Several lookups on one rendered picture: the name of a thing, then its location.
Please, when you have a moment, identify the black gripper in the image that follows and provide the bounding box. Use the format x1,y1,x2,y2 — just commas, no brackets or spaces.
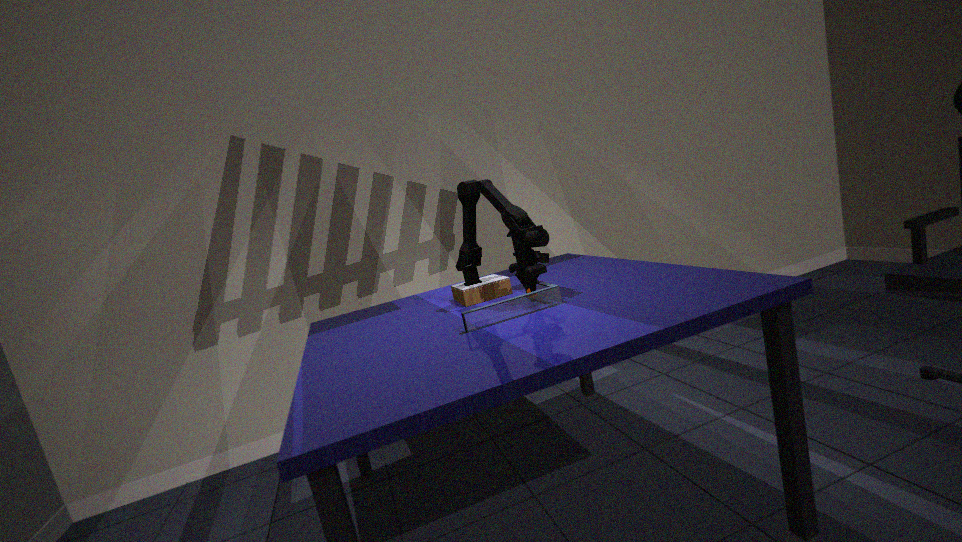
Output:
509,247,547,292

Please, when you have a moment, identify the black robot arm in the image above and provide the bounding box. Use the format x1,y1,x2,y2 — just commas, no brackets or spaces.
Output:
456,179,549,286

